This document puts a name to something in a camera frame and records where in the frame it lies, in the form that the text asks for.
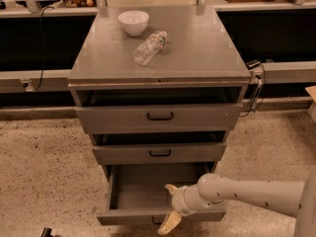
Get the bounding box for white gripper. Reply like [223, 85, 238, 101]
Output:
[158, 184, 211, 236]

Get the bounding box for grey bottom drawer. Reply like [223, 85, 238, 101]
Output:
[97, 162, 216, 226]

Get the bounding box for grey drawer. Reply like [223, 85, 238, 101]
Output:
[76, 104, 242, 134]
[93, 142, 226, 165]
[97, 162, 216, 226]

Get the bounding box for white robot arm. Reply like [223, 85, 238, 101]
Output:
[158, 173, 316, 237]

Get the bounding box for grey middle drawer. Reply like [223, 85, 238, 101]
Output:
[93, 142, 226, 165]

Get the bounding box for grey top drawer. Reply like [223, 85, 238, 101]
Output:
[76, 104, 242, 134]

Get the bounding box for grey drawer cabinet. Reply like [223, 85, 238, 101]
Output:
[67, 5, 252, 179]

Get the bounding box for clear plastic water bottle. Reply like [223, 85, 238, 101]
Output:
[132, 31, 168, 66]

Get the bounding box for black power adapter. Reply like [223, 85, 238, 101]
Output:
[246, 59, 261, 69]

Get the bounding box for cream box at right edge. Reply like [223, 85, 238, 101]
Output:
[304, 85, 316, 123]

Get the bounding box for white ceramic bowl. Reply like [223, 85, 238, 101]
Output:
[118, 11, 149, 37]

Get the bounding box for black cables on right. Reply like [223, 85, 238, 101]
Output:
[239, 62, 267, 119]

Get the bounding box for black cable on left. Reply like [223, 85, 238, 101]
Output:
[32, 5, 56, 93]

